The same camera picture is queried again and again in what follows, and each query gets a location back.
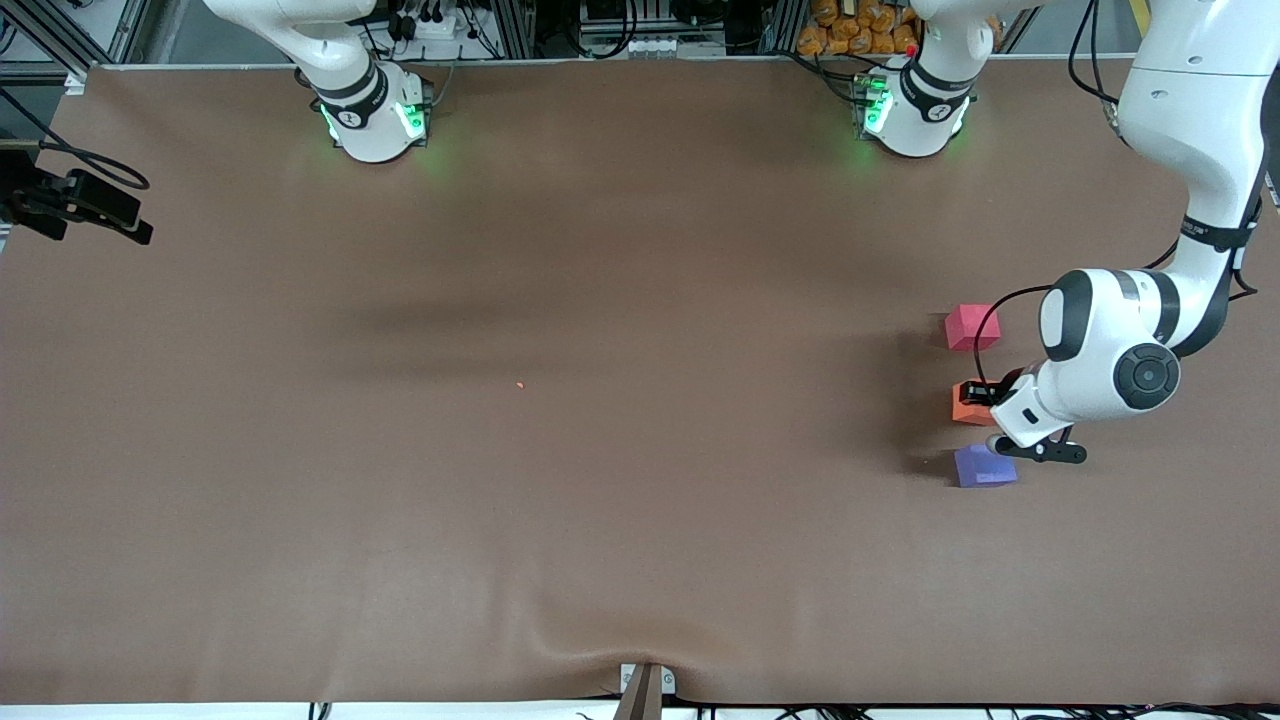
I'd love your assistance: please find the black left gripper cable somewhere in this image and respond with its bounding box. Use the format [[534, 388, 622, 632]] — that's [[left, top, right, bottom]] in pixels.
[[973, 0, 1261, 387]]

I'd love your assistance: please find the metal table clamp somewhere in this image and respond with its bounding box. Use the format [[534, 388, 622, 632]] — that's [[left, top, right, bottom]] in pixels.
[[617, 662, 678, 720]]

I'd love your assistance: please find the large table mat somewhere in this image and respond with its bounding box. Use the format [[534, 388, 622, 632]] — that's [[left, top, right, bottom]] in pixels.
[[0, 58, 1280, 707]]

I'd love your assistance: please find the red foam cube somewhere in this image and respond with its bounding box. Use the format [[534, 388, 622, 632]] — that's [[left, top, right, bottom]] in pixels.
[[944, 304, 1002, 352]]

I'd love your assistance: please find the purple foam cube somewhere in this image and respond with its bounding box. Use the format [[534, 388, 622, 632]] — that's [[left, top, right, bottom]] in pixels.
[[952, 444, 1019, 489]]

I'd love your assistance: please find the pile of orange bags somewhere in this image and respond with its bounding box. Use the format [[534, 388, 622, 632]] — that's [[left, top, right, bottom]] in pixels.
[[796, 0, 923, 57]]

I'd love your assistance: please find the white connector block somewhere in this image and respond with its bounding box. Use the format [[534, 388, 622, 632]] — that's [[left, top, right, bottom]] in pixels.
[[618, 35, 727, 60]]

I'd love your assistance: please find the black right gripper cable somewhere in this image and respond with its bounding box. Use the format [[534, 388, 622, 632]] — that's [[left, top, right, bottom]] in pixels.
[[0, 88, 152, 193]]

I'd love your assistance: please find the orange foam cube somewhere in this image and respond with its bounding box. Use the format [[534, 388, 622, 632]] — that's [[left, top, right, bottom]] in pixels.
[[951, 379, 1003, 428]]

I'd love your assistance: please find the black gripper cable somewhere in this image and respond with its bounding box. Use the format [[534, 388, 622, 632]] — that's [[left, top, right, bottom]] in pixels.
[[973, 0, 1261, 387], [0, 88, 152, 193]]

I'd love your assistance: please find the aluminium frame post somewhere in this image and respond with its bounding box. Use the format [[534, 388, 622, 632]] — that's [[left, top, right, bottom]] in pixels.
[[495, 0, 537, 59], [763, 0, 807, 57]]

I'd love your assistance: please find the aluminium frame corner strut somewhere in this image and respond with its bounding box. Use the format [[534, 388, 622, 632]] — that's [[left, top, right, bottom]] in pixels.
[[0, 0, 93, 96]]

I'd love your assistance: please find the white power strip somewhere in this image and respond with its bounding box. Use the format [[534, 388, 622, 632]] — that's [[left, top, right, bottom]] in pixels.
[[394, 6, 463, 43]]

